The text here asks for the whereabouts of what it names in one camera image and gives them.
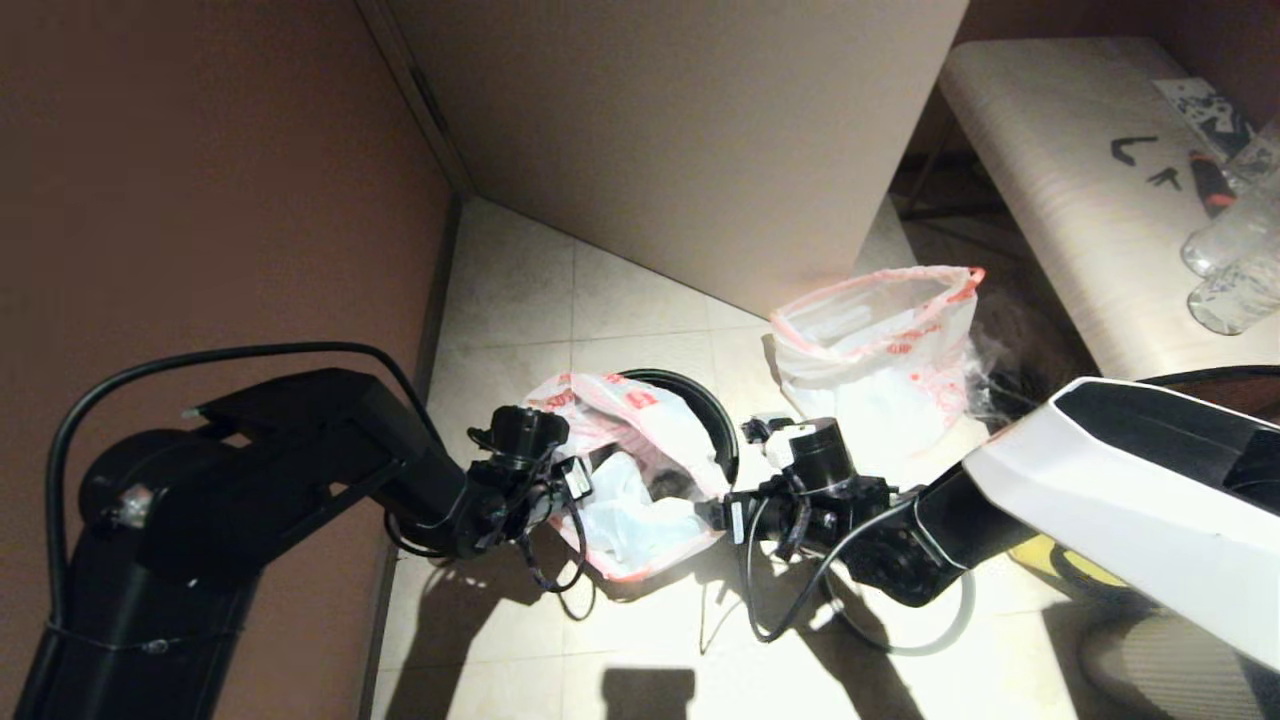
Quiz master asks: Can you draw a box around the grey plastic bin ring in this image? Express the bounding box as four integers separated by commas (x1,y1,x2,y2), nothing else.
825,570,977,658

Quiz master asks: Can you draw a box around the black trash bin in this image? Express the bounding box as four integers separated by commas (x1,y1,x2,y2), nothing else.
618,368,741,491

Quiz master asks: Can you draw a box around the clear bag with black contents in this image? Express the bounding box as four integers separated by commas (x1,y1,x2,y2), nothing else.
968,295,1066,421

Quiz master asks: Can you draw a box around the yellow fabric tote bag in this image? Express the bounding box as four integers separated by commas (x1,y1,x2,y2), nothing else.
1010,535,1136,603

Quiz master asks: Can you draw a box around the black cylindrical wrist motor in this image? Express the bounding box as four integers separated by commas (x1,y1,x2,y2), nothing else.
468,405,571,471

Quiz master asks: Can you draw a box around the light wood grain table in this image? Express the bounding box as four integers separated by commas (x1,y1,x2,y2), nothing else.
898,38,1280,381

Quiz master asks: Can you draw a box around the beige door panel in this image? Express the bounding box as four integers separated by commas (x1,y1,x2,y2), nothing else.
385,0,969,319

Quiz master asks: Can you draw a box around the clear plastic bottle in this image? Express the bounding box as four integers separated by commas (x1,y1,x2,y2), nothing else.
1182,190,1280,277
1188,252,1280,336
1224,115,1280,196

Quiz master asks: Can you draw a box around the red black screwdriver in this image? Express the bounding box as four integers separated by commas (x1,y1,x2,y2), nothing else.
1190,150,1238,217

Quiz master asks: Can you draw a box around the printed paper leaflet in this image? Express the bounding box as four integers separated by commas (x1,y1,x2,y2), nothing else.
1153,78,1256,159

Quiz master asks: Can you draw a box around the black braided cable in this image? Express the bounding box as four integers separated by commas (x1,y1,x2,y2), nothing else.
783,480,813,561
518,495,593,595

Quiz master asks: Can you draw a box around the black cylindrical wrist camera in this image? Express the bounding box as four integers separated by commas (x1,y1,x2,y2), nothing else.
742,415,859,493

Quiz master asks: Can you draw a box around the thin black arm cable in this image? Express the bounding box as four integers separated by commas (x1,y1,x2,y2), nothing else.
45,342,451,626

